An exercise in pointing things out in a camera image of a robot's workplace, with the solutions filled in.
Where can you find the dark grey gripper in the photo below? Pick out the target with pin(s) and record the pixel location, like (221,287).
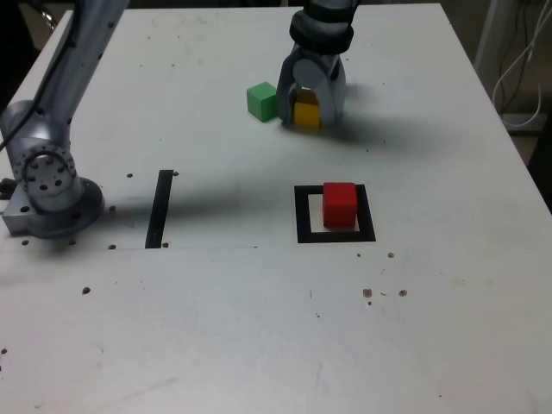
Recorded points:
(321,57)

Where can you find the yellow cube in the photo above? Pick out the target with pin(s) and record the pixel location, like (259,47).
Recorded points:
(307,115)

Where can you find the green cube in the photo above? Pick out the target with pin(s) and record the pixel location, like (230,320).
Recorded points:
(261,101)

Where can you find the red cube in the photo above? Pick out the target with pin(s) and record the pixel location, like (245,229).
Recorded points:
(340,205)

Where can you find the black tape square outline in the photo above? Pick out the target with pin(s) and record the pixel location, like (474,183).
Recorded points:
(302,215)

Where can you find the black tape strip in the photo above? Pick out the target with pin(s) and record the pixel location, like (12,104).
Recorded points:
(158,207)

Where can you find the white post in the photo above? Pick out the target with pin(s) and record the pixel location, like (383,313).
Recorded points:
(489,34)

